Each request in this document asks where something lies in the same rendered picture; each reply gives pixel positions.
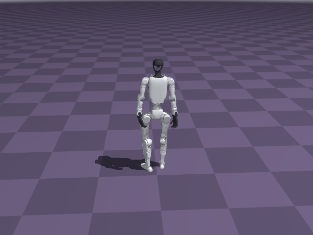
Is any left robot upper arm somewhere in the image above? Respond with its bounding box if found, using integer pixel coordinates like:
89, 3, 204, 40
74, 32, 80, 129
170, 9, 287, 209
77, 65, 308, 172
140, 77, 149, 100

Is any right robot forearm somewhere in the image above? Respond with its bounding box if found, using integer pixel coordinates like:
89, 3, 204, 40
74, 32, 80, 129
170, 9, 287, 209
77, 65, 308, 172
170, 96, 177, 115

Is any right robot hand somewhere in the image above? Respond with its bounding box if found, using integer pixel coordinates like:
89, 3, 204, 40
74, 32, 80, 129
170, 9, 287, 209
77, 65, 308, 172
170, 112, 178, 128

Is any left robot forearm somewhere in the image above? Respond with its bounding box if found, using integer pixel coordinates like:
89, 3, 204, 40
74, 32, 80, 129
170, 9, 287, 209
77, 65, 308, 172
136, 94, 143, 116

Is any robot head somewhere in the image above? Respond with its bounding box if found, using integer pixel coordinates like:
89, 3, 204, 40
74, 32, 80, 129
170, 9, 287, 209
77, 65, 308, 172
153, 59, 163, 78

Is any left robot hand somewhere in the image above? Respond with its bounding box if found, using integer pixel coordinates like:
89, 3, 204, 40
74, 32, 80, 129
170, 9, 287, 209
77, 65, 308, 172
137, 112, 147, 128

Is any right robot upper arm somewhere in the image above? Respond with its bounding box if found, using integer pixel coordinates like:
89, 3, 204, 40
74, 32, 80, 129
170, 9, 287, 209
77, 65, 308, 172
167, 77, 175, 100

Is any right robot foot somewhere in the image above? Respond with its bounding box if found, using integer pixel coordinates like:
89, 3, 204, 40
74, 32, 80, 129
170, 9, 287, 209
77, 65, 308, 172
159, 161, 165, 169

